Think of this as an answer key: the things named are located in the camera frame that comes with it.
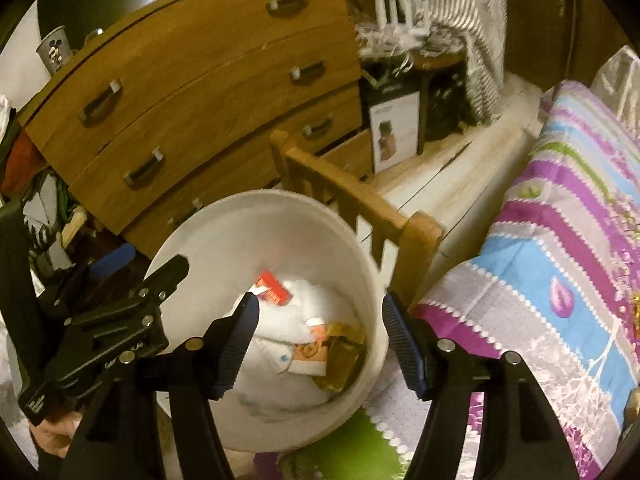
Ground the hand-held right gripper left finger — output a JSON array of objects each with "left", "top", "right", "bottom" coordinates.
[{"left": 57, "top": 292, "right": 261, "bottom": 480}]

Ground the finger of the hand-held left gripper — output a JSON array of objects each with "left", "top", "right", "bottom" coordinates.
[
  {"left": 75, "top": 242, "right": 137, "bottom": 291},
  {"left": 132, "top": 254, "right": 191, "bottom": 306}
]

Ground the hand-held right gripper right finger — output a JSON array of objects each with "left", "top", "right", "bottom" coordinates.
[{"left": 382, "top": 291, "right": 581, "bottom": 480}]

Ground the gold foil packet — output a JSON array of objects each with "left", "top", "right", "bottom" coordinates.
[{"left": 314, "top": 322, "right": 368, "bottom": 393}]

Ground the white plastic bucket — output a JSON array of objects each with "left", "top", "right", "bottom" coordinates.
[{"left": 142, "top": 189, "right": 390, "bottom": 453}]

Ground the orange and white box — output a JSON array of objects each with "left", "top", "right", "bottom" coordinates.
[{"left": 256, "top": 271, "right": 292, "bottom": 306}]

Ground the bubble wrap bag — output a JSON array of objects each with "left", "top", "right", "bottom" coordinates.
[{"left": 250, "top": 277, "right": 331, "bottom": 341}]

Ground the orange and white wrapper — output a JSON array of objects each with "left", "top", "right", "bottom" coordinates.
[{"left": 260, "top": 317, "right": 333, "bottom": 376}]

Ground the person's left hand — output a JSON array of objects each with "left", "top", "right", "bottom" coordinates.
[{"left": 27, "top": 410, "right": 83, "bottom": 458}]

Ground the pile of clothes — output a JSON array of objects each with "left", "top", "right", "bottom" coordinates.
[{"left": 0, "top": 95, "right": 96, "bottom": 281}]

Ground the wooden chest of drawers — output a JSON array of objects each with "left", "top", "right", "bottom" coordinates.
[{"left": 24, "top": 0, "right": 376, "bottom": 256}]

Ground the grey cup with mouse print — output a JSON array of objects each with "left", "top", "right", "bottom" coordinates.
[{"left": 36, "top": 25, "right": 68, "bottom": 75}]

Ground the black and white carton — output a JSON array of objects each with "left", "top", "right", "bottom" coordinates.
[{"left": 361, "top": 77, "right": 421, "bottom": 173}]

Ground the black plastic bag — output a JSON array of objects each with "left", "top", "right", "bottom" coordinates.
[{"left": 427, "top": 72, "right": 476, "bottom": 138}]

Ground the small dark wooden table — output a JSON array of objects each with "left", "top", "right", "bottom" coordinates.
[{"left": 410, "top": 52, "right": 468, "bottom": 156}]

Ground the wide striped grey shirt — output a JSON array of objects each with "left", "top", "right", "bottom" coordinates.
[{"left": 385, "top": 0, "right": 508, "bottom": 123}]

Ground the white router with antennas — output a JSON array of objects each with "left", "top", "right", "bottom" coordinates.
[{"left": 370, "top": 0, "right": 431, "bottom": 46}]

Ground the crinkled white plastic cover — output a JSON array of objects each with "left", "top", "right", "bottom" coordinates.
[{"left": 590, "top": 45, "right": 640, "bottom": 131}]

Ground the dark wooden door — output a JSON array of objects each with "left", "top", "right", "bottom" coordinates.
[{"left": 505, "top": 0, "right": 631, "bottom": 81}]

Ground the wooden slatted rail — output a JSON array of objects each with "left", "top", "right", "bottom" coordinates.
[{"left": 270, "top": 130, "right": 443, "bottom": 306}]

